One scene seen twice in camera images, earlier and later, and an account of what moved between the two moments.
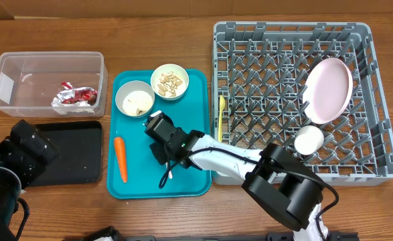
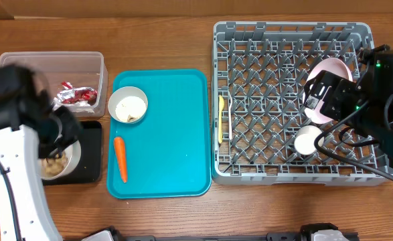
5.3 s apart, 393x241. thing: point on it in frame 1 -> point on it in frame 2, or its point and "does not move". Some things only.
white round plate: (327, 90) does not move
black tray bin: (80, 145) does not move
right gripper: (161, 157) -> (331, 106)
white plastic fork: (170, 173) -> (229, 114)
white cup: (308, 139) does not move
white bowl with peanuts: (169, 82) -> (55, 168)
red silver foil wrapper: (69, 94) does not move
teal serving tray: (191, 110) does not move
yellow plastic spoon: (222, 104) does not move
